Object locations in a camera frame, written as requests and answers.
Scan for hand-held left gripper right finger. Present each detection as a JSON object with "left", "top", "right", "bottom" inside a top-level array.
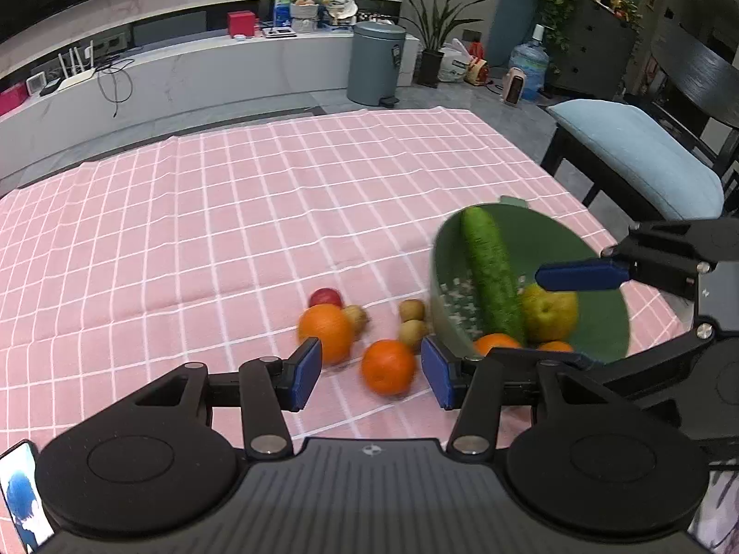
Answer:
[{"left": 420, "top": 337, "right": 636, "bottom": 458}]

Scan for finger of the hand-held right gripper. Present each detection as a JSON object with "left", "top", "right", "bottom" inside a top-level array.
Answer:
[
  {"left": 597, "top": 322, "right": 720, "bottom": 402},
  {"left": 534, "top": 219, "right": 720, "bottom": 302}
]

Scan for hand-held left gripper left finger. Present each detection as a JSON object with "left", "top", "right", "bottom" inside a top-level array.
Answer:
[{"left": 135, "top": 337, "right": 323, "bottom": 462}]

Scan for yellow pear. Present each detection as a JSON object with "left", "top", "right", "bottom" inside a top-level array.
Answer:
[{"left": 518, "top": 284, "right": 580, "bottom": 343}]

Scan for green colander bowl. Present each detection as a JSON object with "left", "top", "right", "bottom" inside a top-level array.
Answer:
[{"left": 428, "top": 195, "right": 631, "bottom": 366}]

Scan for green cucumber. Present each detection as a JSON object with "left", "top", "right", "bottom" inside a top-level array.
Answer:
[{"left": 460, "top": 206, "right": 527, "bottom": 345}]

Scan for printed cloth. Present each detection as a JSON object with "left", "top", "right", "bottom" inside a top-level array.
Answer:
[{"left": 686, "top": 462, "right": 739, "bottom": 554}]

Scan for chair with blue cushion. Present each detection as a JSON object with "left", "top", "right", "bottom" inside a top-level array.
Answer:
[{"left": 541, "top": 98, "right": 727, "bottom": 221}]

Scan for pink checked tablecloth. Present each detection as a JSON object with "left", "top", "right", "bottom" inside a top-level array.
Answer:
[{"left": 0, "top": 106, "right": 694, "bottom": 465}]

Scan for small pink heater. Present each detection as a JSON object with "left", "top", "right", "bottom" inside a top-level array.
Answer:
[{"left": 499, "top": 67, "right": 530, "bottom": 106}]

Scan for blue water bottle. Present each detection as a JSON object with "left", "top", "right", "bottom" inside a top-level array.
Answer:
[{"left": 507, "top": 24, "right": 550, "bottom": 102}]

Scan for dark drawer cabinet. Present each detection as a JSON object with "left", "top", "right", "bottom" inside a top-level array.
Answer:
[{"left": 547, "top": 0, "right": 643, "bottom": 102}]

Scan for red and white bag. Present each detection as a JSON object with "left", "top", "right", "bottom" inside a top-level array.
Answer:
[{"left": 465, "top": 40, "right": 493, "bottom": 87}]

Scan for white plastic bag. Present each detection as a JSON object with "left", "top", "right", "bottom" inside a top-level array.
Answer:
[{"left": 437, "top": 38, "right": 480, "bottom": 83}]

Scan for potted green plant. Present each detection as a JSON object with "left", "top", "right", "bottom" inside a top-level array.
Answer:
[{"left": 390, "top": 0, "right": 498, "bottom": 89}]

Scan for grey pedal trash bin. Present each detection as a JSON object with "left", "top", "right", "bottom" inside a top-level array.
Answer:
[{"left": 345, "top": 21, "right": 407, "bottom": 108}]

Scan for white curved tv counter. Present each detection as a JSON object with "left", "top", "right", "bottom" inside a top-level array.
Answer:
[{"left": 0, "top": 28, "right": 420, "bottom": 187}]

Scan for smartphone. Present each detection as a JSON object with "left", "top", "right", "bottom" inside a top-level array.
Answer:
[{"left": 0, "top": 440, "right": 57, "bottom": 554}]

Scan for red box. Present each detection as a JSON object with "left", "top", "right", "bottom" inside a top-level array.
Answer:
[{"left": 226, "top": 10, "right": 257, "bottom": 38}]

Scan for white wifi router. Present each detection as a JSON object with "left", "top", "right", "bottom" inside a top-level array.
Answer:
[{"left": 57, "top": 40, "right": 97, "bottom": 91}]

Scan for pink box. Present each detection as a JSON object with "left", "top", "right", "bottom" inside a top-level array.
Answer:
[{"left": 0, "top": 81, "right": 29, "bottom": 117}]

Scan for black cables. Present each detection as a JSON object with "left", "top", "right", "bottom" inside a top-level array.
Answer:
[{"left": 94, "top": 53, "right": 137, "bottom": 119}]

